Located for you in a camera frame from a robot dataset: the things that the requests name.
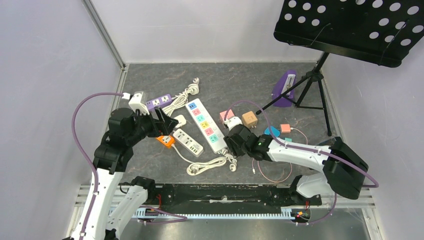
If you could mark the purple power strip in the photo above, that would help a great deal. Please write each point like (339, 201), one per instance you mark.
(162, 101)

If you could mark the orange power strip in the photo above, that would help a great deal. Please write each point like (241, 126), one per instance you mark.
(167, 140)

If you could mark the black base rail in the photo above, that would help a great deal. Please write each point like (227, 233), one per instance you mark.
(202, 199)

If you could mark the purple metronome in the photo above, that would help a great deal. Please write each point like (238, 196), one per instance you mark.
(286, 81)

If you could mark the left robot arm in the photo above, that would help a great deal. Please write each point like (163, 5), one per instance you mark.
(126, 128)

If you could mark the tan cube socket adapter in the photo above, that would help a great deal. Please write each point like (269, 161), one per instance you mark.
(249, 119)

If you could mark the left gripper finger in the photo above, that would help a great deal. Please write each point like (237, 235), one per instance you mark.
(157, 131)
(168, 122)

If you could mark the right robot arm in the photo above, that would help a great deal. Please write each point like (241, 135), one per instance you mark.
(338, 168)

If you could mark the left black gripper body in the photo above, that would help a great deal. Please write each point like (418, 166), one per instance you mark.
(143, 125)

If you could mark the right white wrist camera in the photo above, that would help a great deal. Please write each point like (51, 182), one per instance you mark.
(230, 123)

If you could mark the black music stand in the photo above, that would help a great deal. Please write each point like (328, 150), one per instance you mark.
(381, 32)

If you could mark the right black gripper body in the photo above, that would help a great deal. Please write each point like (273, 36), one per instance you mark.
(234, 139)

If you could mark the small white power strip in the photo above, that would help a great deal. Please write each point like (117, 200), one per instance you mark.
(188, 142)

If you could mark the long white colourful power strip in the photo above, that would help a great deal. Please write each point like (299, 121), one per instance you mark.
(207, 126)

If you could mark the small pink charger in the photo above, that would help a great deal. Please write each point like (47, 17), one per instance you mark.
(285, 128)

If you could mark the pink cube socket adapter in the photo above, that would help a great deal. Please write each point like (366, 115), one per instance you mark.
(225, 115)

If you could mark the blue plug adapter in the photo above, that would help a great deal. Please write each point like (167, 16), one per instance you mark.
(272, 130)

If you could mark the white flat charger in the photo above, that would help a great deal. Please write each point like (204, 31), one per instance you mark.
(181, 121)

